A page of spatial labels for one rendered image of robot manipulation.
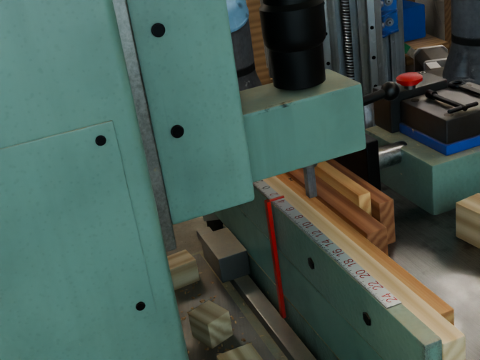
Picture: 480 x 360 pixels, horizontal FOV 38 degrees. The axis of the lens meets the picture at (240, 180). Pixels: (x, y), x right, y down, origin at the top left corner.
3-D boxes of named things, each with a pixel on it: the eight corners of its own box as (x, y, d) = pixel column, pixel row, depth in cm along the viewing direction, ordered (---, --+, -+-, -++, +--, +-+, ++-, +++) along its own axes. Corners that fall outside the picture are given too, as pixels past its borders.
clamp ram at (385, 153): (429, 200, 78) (427, 125, 74) (371, 219, 76) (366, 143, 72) (385, 173, 86) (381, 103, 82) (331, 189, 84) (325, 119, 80)
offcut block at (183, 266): (189, 269, 92) (185, 248, 91) (200, 280, 89) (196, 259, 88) (158, 281, 90) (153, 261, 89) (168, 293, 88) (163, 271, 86)
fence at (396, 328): (443, 398, 52) (443, 338, 49) (425, 406, 51) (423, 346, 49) (193, 148, 103) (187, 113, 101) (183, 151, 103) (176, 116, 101)
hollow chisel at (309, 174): (317, 196, 73) (313, 152, 71) (309, 198, 73) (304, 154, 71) (313, 193, 74) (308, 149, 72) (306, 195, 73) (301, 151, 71)
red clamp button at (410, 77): (428, 83, 80) (428, 74, 80) (406, 88, 80) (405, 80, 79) (413, 77, 83) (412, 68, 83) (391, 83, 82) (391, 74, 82)
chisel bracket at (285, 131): (368, 163, 70) (363, 82, 66) (239, 203, 66) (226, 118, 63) (333, 141, 76) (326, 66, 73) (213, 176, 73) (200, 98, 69)
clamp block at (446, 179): (535, 206, 80) (538, 133, 77) (436, 241, 77) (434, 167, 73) (454, 164, 93) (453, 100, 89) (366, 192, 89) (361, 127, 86)
